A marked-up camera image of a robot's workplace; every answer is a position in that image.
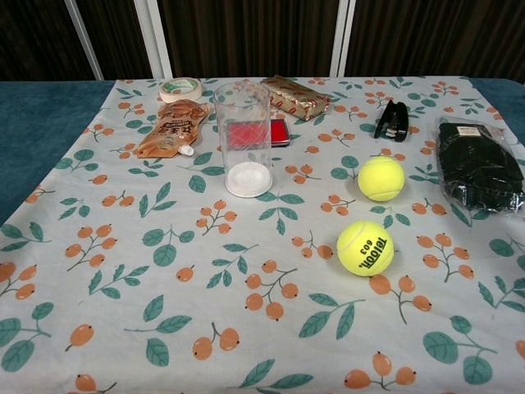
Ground clear plastic cylinder container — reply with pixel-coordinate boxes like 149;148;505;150
212;80;274;199

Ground floral print tablecloth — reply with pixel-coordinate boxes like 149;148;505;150
0;76;525;394

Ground black stapler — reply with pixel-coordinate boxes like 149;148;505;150
372;99;410;144

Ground small yellow-green ball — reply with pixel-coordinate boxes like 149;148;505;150
336;220;395;277

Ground gold foil wrapped package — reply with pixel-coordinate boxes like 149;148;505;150
261;76;331;122

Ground wide white frame post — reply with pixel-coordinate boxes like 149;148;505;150
135;0;173;79
330;0;356;77

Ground slim white frame post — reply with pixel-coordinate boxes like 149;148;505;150
64;0;105;81

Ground plain yellow tennis ball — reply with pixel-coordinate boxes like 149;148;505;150
357;154;406;202

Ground black gloves in plastic bag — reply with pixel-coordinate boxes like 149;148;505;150
434;117;525;221

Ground orange spouted drink pouch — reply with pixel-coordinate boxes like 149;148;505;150
137;101;211;160

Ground white tape roll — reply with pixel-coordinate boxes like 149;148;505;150
158;77;203;104

